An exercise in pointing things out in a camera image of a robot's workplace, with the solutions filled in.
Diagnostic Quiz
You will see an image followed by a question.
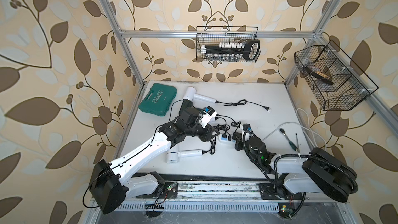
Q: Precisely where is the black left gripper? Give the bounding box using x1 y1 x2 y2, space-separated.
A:
183 118 220 143

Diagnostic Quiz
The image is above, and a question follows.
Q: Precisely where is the white blue power strip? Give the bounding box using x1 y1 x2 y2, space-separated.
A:
219 133 236 146

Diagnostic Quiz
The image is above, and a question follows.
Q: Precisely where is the black dryer power cord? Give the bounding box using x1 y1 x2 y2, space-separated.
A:
214 124 232 141

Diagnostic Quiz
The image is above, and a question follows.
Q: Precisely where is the black green dryer cord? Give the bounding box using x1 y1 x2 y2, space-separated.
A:
214 114 241 131

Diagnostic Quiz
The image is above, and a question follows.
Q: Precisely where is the white hair dryer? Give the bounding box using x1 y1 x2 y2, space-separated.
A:
166 149 203 164
182 87 216 104

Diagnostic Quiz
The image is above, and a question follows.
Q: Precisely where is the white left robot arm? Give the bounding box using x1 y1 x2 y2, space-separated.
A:
88 121 220 214

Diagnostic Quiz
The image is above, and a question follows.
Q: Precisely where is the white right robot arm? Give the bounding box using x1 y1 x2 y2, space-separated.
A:
233 129 359 203

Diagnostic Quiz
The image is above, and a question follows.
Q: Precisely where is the green plastic tool case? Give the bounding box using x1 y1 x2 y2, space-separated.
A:
138 83 177 117

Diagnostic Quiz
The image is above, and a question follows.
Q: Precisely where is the black white socket set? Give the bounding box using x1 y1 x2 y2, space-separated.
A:
199 39 261 62

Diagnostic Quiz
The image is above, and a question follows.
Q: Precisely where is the black brush in basket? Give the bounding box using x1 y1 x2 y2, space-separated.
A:
304 66 334 86

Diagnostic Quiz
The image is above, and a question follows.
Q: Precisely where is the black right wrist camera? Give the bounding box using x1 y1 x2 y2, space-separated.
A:
242 123 253 135

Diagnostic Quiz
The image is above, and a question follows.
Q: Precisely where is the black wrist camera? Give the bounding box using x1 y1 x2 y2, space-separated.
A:
179 107 200 127
242 123 253 135

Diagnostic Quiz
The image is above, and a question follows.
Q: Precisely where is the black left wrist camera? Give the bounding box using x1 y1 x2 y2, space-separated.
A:
179 107 200 127

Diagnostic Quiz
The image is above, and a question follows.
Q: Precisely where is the green handled screwdriver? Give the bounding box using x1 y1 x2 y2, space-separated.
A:
279 128 298 151

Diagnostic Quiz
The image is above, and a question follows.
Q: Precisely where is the white power strip cable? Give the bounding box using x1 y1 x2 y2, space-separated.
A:
262 108 327 150

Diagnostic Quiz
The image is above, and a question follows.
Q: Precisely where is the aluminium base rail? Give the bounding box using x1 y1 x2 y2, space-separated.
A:
102 180 339 214

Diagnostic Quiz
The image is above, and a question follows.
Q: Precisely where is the black wire basket back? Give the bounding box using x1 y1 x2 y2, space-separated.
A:
195 26 261 63

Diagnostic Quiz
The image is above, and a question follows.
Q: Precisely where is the black wire basket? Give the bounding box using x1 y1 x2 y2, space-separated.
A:
195 26 261 63
294 40 379 111

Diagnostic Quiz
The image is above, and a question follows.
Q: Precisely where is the black wire basket right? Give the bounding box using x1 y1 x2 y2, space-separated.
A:
294 40 379 111

